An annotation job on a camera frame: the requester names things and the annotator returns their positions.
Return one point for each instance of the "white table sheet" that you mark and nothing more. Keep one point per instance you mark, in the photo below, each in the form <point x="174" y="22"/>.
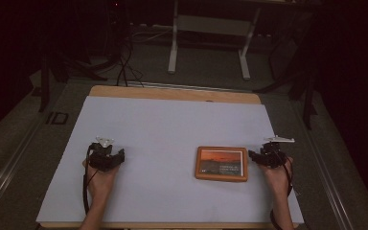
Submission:
<point x="159" y="143"/>

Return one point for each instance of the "person's left hand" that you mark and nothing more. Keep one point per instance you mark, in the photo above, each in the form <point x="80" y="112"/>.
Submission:
<point x="100" y="182"/>

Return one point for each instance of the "metal floor rail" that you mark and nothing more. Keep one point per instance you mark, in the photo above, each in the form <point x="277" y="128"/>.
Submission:
<point x="329" y="179"/>
<point x="9" y="169"/>

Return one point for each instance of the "wooden photo frame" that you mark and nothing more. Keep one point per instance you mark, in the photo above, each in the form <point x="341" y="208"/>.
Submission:
<point x="222" y="163"/>

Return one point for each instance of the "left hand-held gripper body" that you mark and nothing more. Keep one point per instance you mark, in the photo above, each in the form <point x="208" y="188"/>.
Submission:
<point x="101" y="156"/>

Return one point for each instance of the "white metal desk frame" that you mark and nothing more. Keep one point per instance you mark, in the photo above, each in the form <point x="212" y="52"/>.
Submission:
<point x="209" y="28"/>

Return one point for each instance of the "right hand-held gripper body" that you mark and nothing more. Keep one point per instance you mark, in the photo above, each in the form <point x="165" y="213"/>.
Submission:
<point x="272" y="155"/>

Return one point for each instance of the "person's right hand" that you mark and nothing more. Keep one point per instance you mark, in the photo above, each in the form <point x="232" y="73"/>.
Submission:
<point x="278" y="180"/>

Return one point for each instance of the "black metal stand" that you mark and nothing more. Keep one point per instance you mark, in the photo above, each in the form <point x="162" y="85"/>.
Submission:
<point x="44" y="83"/>
<point x="308" y="102"/>

